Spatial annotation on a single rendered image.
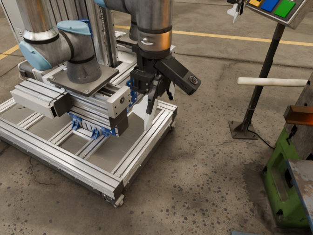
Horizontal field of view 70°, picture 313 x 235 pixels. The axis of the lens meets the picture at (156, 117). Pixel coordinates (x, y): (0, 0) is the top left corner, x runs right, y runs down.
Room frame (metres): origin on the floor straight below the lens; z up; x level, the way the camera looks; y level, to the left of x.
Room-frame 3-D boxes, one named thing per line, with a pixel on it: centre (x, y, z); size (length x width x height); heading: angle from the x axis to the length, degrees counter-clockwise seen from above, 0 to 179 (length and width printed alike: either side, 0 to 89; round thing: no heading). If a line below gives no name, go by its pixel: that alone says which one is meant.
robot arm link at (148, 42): (0.48, 0.01, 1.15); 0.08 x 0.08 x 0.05
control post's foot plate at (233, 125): (1.34, -0.73, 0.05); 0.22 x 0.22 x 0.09; 86
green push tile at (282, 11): (1.20, -0.65, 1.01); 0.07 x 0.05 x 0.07; 21
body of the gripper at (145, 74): (0.49, 0.01, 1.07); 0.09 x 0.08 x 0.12; 61
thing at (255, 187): (0.78, -0.73, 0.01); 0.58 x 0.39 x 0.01; 176
